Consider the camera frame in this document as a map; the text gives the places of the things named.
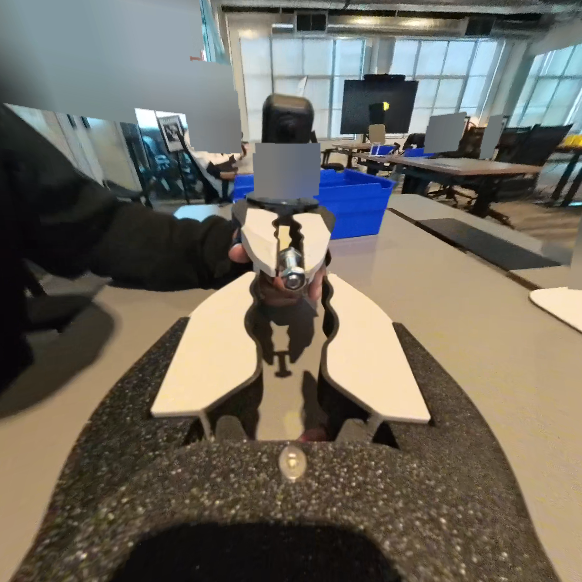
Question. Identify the person's left hand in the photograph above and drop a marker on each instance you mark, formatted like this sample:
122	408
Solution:
273	293

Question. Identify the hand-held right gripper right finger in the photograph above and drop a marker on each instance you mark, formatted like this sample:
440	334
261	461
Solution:
373	364

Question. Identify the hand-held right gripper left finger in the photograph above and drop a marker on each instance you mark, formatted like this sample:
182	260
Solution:
214	359

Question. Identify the person's left forearm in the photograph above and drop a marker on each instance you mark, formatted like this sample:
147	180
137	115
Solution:
118	236

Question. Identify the wooden desk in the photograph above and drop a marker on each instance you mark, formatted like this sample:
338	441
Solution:
464	166

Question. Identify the silver metal bolt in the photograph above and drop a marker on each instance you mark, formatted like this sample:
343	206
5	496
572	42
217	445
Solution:
289	258

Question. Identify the small blue bin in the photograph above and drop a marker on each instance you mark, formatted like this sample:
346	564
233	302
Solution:
384	150

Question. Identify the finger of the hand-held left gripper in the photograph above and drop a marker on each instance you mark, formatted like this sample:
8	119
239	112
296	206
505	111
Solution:
259	236
316	236

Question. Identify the blue plastic storage bin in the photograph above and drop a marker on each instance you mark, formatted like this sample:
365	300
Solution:
359	205

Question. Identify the black monitor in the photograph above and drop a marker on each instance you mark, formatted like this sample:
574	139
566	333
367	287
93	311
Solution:
377	105

